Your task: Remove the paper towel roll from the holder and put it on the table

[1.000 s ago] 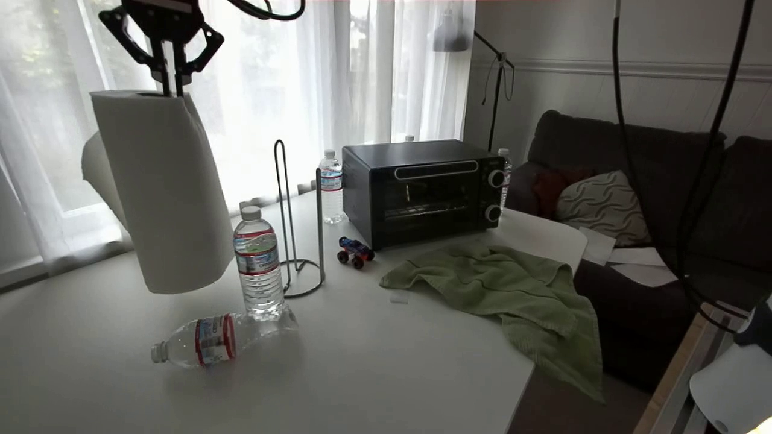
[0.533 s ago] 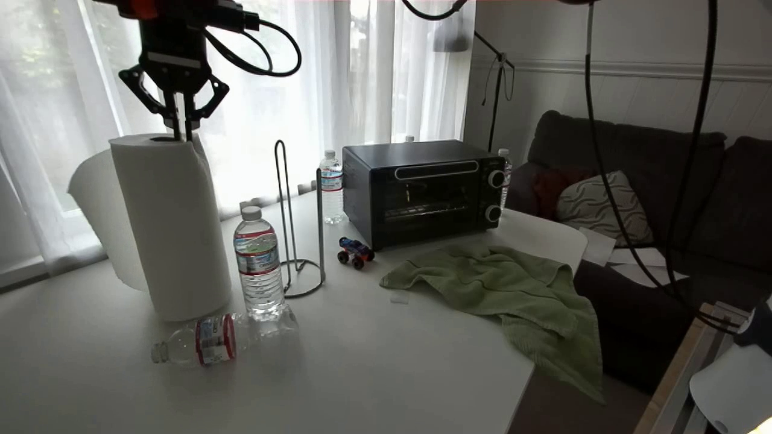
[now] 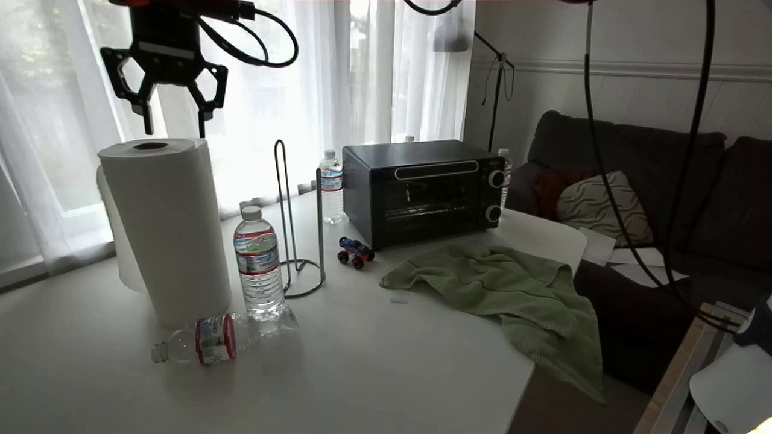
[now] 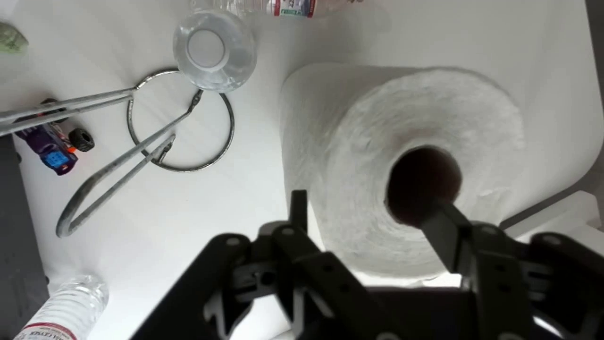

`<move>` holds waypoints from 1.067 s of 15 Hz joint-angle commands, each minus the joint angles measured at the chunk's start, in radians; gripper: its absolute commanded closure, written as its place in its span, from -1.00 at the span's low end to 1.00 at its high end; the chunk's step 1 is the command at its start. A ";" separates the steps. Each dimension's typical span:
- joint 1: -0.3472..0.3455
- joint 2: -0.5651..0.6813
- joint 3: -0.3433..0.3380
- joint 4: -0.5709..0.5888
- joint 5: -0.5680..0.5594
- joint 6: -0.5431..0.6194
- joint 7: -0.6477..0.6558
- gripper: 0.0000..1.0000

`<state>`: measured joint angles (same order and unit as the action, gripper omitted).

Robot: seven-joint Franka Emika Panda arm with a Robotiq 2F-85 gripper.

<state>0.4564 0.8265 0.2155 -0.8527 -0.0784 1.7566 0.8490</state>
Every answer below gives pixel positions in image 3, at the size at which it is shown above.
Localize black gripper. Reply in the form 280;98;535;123
98;8;228;141

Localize white paper towel roll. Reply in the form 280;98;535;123
94;135;237;329

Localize green cloth towel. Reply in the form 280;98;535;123
378;244;608;406

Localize white sheer curtain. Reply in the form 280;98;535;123
0;0;477;284

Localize clear plastic water bottle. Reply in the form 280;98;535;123
231;200;290;323
150;312;298;372
318;150;348;226

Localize purple blue toy car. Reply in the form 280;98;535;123
336;233;376;272

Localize black toaster oven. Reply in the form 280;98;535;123
339;137;508;253

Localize black floor lamp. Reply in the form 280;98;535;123
432;0;517;154

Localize dark red cushion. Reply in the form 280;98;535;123
528;165;589;223

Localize white paper sheet on table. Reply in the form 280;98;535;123
493;206;591;274

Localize beige patterned cushion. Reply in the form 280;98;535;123
555;167;659;248

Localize dark brown sofa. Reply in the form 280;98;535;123
503;108;772;395

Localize black device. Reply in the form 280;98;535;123
733;293;772;358

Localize white round cover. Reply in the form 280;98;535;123
687;343;772;434

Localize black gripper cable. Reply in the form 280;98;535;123
195;3;301;69

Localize metal wire paper towel holder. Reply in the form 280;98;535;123
269;137;329;302

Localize black hanging cable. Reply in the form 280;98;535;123
579;0;742;336

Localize light wooden frame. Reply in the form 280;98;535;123
635;300;754;434

